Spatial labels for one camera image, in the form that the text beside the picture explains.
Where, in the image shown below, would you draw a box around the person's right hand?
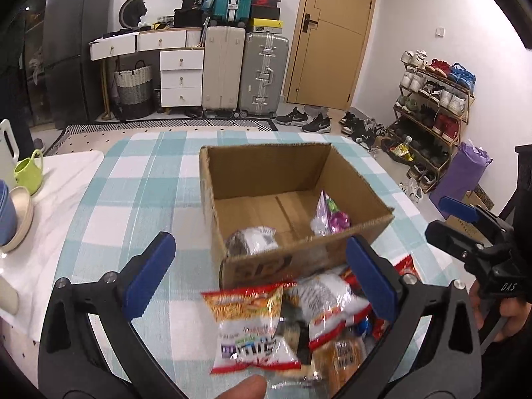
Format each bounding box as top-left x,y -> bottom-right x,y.
469,285 -> 521,342

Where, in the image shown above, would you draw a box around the white and red snack packet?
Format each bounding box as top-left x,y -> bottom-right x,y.
287,273 -> 372,350

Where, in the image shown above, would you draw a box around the grey snack packet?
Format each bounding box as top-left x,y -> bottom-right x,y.
225,226 -> 278,257

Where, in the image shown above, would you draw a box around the white sneakers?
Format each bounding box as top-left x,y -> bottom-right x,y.
398,176 -> 425,205

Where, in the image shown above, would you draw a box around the white jug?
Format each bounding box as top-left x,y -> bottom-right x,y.
0,119 -> 20,168

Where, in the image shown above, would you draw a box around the beige suitcase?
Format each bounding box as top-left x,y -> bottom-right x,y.
202,26 -> 246,119

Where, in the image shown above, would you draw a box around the black storage box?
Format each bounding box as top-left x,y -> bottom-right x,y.
173,8 -> 203,28

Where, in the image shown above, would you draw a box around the pile of shoes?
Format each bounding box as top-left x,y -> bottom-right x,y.
338,110 -> 388,151

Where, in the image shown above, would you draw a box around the green mug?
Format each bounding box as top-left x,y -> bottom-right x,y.
13,149 -> 45,196

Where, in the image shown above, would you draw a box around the blue bowl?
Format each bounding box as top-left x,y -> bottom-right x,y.
0,180 -> 18,247

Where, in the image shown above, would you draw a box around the purple bag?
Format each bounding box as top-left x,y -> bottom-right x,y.
428,141 -> 493,209

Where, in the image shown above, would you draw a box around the clear pink green candy packet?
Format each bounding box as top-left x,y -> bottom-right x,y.
310,190 -> 351,236

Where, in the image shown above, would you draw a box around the person's left hand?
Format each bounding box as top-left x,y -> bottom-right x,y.
219,376 -> 267,399

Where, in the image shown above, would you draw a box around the small cardboard box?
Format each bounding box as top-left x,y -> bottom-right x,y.
446,185 -> 496,242

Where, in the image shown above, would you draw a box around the yellow and black shoe box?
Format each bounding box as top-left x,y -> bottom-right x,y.
248,19 -> 284,34

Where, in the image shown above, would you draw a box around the shoe rack with shoes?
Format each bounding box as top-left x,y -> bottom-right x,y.
380,50 -> 477,193

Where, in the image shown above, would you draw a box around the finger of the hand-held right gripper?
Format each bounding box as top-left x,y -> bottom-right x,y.
425,221 -> 499,269
439,196 -> 514,237

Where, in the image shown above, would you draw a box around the white drawer dresser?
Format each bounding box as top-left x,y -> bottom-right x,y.
89,28 -> 205,114

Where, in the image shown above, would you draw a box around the silver suitcase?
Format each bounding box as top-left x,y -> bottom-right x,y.
238,32 -> 290,119

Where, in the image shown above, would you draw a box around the woven laundry basket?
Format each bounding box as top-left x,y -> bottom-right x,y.
114,60 -> 154,119

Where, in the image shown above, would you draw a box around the red cone snack packet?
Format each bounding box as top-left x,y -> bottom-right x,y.
393,255 -> 421,284

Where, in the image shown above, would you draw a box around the clear cake packet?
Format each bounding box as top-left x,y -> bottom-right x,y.
310,330 -> 368,397

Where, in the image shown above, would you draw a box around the orange noodle snack packet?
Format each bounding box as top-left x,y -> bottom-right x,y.
201,282 -> 302,375

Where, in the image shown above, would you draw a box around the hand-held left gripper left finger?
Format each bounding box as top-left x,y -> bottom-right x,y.
37,231 -> 192,399

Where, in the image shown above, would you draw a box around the dark grey fridge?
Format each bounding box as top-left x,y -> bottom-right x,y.
43,0 -> 115,130

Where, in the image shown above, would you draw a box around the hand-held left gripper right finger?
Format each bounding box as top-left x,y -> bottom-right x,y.
332,236 -> 483,399

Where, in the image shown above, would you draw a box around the brown cardboard box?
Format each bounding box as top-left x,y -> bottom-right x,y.
199,143 -> 395,290

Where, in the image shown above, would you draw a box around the yellow packet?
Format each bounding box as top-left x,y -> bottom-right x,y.
390,136 -> 417,164

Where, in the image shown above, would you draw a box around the black sneaker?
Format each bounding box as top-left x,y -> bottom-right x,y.
301,112 -> 332,134
275,107 -> 309,127

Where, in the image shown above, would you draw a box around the wooden door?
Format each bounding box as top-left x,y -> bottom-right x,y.
284,0 -> 380,111

